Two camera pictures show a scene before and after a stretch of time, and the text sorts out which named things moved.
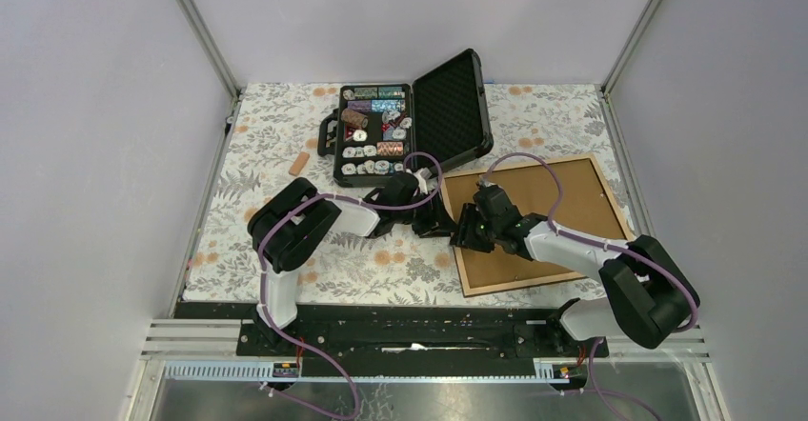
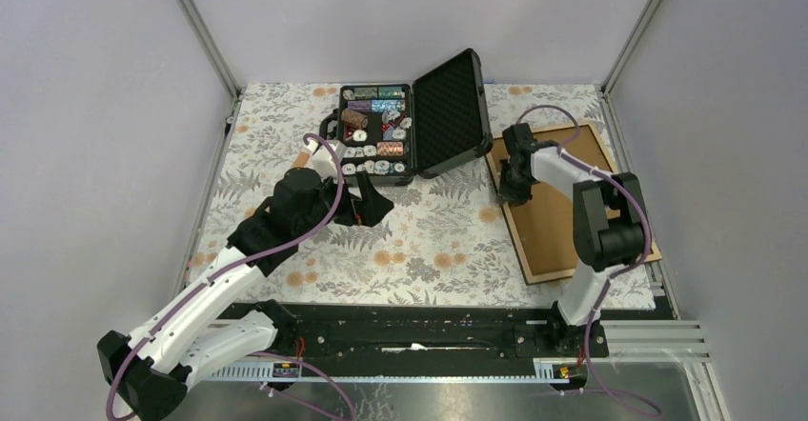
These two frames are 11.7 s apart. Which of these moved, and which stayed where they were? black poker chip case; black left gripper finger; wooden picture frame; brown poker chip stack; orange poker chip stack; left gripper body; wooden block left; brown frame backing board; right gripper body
Moved: brown frame backing board; black left gripper finger; left gripper body; right gripper body; wooden picture frame
Stayed: black poker chip case; orange poker chip stack; wooden block left; brown poker chip stack
